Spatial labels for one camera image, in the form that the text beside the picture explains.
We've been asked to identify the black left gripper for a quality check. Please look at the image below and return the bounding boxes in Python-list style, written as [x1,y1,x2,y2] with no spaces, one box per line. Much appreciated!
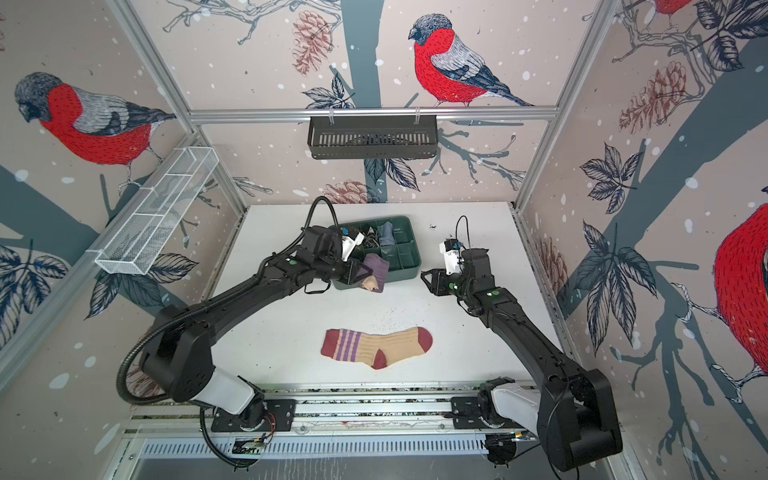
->
[313,254,374,284]

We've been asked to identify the purple striped sock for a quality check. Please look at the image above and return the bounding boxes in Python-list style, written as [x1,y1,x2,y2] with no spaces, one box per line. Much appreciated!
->
[360,253,390,293]

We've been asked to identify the beige maroon striped sock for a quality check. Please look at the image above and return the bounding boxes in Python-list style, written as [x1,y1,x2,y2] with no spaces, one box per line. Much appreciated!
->
[320,327,433,370]

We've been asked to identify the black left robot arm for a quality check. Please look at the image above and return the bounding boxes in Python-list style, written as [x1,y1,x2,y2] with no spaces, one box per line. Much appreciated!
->
[116,226,362,429]

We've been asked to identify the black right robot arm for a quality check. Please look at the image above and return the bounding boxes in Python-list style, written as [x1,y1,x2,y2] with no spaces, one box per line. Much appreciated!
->
[420,248,623,472]

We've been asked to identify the rolled black white sock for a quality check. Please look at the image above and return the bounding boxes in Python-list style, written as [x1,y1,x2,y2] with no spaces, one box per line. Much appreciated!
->
[362,227,380,249]

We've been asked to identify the rolled blue grey sock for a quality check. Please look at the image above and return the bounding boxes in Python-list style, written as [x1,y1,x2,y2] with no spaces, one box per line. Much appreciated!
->
[378,221,396,247]

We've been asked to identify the green compartment tray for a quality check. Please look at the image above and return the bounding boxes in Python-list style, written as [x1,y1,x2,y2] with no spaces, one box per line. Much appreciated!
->
[332,216,421,290]

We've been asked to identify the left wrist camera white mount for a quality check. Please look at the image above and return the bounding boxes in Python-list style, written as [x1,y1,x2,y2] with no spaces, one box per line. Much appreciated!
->
[341,232,365,262]

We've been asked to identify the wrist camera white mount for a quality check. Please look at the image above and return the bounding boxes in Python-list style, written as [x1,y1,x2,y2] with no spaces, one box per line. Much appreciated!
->
[341,232,365,262]
[439,238,462,275]

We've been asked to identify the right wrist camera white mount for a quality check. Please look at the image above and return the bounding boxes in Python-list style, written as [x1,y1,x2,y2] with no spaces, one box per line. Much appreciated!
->
[439,238,462,275]

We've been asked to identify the black hanging wire basket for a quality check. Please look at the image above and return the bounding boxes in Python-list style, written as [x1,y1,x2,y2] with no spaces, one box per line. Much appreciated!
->
[307,115,439,160]

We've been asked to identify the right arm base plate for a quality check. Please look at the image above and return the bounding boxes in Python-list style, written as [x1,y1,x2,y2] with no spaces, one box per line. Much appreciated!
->
[444,396,525,430]

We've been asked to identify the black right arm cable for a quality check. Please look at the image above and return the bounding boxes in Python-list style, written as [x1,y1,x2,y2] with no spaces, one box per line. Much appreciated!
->
[485,431,541,466]

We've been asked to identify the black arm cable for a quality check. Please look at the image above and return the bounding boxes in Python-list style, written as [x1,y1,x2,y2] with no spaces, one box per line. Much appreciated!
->
[485,431,541,466]
[199,400,260,470]

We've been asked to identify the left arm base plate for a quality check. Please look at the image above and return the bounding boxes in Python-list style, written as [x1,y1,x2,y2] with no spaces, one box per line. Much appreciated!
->
[211,399,297,433]

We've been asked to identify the aluminium horizontal frame bar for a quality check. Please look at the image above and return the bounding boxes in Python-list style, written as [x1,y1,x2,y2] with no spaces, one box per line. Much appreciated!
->
[188,106,560,125]

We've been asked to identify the white mesh wall shelf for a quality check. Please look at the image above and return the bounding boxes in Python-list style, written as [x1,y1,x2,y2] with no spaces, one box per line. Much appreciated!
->
[95,146,219,275]

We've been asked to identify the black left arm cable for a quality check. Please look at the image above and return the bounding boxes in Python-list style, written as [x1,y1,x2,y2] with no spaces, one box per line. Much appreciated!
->
[199,400,260,470]

